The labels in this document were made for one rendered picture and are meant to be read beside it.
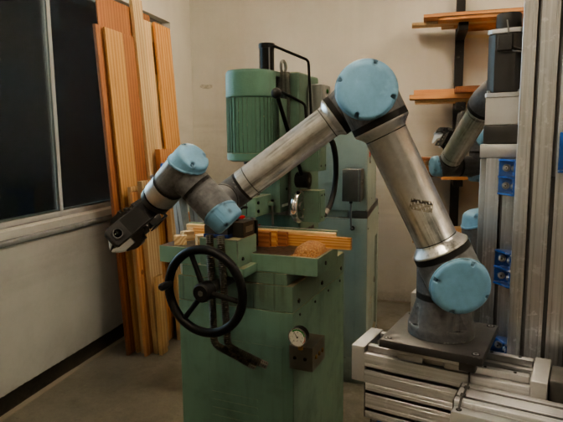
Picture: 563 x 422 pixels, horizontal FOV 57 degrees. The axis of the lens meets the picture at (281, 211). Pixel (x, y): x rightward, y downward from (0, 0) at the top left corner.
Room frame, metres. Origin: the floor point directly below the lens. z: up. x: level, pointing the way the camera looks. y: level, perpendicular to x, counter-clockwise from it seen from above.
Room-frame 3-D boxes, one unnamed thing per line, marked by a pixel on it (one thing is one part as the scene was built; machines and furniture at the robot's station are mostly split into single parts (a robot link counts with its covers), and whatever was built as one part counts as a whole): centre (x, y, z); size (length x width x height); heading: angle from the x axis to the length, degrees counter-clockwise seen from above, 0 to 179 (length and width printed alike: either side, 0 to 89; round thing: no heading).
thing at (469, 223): (1.60, -0.63, 0.98); 0.13 x 0.12 x 0.14; 96
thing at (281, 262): (1.76, 0.14, 0.87); 0.61 x 0.30 x 0.06; 66
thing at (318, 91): (2.10, -0.15, 1.40); 0.10 x 0.06 x 0.16; 156
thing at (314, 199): (1.97, -0.12, 1.02); 0.09 x 0.07 x 0.12; 66
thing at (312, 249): (1.68, -0.09, 0.92); 0.14 x 0.09 x 0.04; 156
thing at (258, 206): (1.88, 0.09, 1.03); 0.14 x 0.07 x 0.09; 156
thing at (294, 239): (1.84, 0.05, 0.92); 0.62 x 0.02 x 0.04; 66
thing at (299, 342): (1.56, -0.05, 0.65); 0.06 x 0.04 x 0.08; 66
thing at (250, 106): (1.86, 0.10, 1.35); 0.18 x 0.18 x 0.31
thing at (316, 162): (2.00, -0.12, 1.23); 0.09 x 0.08 x 0.15; 156
